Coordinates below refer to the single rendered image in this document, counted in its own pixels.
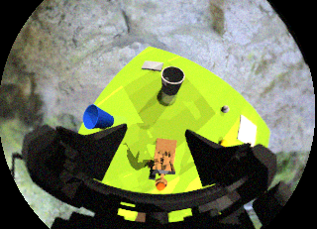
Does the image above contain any blue cup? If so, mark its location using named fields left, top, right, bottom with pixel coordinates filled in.
left=83, top=105, right=115, bottom=130

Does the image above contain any yellow ball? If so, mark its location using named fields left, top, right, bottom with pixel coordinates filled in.
left=219, top=139, right=227, bottom=147

